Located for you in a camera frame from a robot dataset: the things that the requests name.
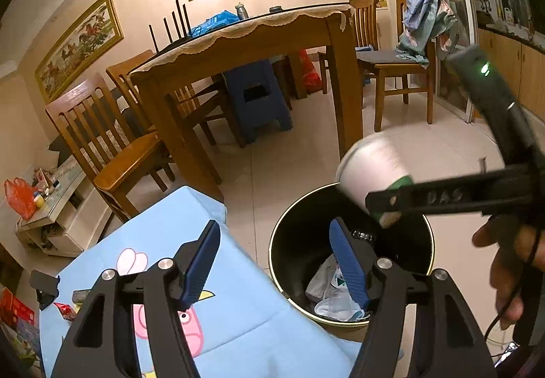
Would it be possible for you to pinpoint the red small packet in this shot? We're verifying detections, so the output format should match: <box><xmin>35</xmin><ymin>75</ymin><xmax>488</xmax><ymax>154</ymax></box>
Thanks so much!
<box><xmin>53</xmin><ymin>302</ymin><xmax>77</xmax><ymax>322</ymax></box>

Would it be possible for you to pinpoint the wooden chair with clothes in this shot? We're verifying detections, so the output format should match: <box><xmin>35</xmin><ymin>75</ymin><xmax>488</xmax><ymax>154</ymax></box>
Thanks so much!
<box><xmin>355</xmin><ymin>0</ymin><xmax>438</xmax><ymax>133</ymax></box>

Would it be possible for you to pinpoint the clothes pile on chair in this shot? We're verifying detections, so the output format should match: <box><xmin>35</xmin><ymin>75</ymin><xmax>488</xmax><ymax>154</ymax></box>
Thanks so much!
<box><xmin>395</xmin><ymin>0</ymin><xmax>460</xmax><ymax>69</ymax></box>

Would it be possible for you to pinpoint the black phone stand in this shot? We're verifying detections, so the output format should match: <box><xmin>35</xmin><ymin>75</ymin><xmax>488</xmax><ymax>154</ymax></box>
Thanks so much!
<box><xmin>30</xmin><ymin>270</ymin><xmax>60</xmax><ymax>311</ymax></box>

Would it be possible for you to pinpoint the black round trash bin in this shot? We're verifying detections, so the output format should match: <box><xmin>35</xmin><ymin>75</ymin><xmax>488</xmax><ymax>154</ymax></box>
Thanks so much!
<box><xmin>268</xmin><ymin>182</ymin><xmax>435</xmax><ymax>333</ymax></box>

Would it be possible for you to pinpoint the wooden kitchen cabinet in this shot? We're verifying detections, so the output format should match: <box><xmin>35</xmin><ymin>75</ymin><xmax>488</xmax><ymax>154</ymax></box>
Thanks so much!
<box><xmin>479</xmin><ymin>25</ymin><xmax>544</xmax><ymax>120</ymax></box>

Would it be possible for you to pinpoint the orange plastic bag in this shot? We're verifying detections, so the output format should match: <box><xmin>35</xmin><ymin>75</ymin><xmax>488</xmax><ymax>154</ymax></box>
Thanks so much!
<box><xmin>4</xmin><ymin>178</ymin><xmax>38</xmax><ymax>221</ymax></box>

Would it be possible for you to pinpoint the gold framed bird painting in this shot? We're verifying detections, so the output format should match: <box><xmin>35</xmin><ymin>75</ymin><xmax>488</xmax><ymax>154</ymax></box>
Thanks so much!
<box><xmin>35</xmin><ymin>0</ymin><xmax>124</xmax><ymax>103</ymax></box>

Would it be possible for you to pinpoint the wooden dining table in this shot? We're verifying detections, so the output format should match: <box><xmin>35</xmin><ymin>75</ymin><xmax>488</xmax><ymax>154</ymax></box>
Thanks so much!
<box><xmin>129</xmin><ymin>3</ymin><xmax>363</xmax><ymax>200</ymax></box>

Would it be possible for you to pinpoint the light blue cartoon tablecloth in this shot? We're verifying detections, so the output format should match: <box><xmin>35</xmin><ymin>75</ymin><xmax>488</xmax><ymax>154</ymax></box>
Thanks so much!
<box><xmin>56</xmin><ymin>187</ymin><xmax>360</xmax><ymax>377</ymax></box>

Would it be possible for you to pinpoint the red bag under table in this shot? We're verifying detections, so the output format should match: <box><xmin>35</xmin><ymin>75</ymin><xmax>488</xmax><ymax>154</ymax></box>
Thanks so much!
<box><xmin>298</xmin><ymin>49</ymin><xmax>323</xmax><ymax>94</ymax></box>

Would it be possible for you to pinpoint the right hand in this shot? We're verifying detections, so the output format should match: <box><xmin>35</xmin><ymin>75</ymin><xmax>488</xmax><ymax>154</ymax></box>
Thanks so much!
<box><xmin>472</xmin><ymin>215</ymin><xmax>544</xmax><ymax>330</ymax></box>

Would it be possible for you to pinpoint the white paper cup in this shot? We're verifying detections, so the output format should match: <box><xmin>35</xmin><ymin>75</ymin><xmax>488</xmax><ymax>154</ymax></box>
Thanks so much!
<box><xmin>335</xmin><ymin>133</ymin><xmax>414</xmax><ymax>228</ymax></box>

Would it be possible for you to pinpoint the far wooden chair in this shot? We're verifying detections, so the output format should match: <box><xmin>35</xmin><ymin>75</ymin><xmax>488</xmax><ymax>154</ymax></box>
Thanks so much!
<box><xmin>317</xmin><ymin>0</ymin><xmax>380</xmax><ymax>96</ymax></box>

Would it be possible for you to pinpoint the blue plastic bag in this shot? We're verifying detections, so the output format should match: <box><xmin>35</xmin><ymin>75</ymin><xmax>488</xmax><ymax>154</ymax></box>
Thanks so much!
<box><xmin>191</xmin><ymin>10</ymin><xmax>240</xmax><ymax>37</ymax></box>

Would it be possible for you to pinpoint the white low cabinet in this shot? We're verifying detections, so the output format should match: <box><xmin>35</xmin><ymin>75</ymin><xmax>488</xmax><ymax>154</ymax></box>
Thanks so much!
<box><xmin>16</xmin><ymin>156</ymin><xmax>113</xmax><ymax>258</ymax></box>

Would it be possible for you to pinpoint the blue plastic stool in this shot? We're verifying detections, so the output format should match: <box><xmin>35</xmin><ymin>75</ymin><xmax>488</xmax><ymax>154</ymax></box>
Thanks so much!
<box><xmin>223</xmin><ymin>60</ymin><xmax>293</xmax><ymax>142</ymax></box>

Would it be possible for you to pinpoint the small dark box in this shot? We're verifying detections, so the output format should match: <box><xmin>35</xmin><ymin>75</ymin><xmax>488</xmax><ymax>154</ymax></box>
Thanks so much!
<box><xmin>72</xmin><ymin>289</ymin><xmax>91</xmax><ymax>305</ymax></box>

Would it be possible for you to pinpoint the wooden chair near table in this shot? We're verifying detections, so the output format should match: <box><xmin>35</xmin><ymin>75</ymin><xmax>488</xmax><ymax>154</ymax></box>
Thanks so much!
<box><xmin>45</xmin><ymin>74</ymin><xmax>175</xmax><ymax>223</ymax></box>

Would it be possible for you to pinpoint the white trash in bin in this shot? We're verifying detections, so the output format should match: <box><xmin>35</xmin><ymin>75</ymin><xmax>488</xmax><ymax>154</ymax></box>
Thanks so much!
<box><xmin>305</xmin><ymin>254</ymin><xmax>367</xmax><ymax>322</ymax></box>

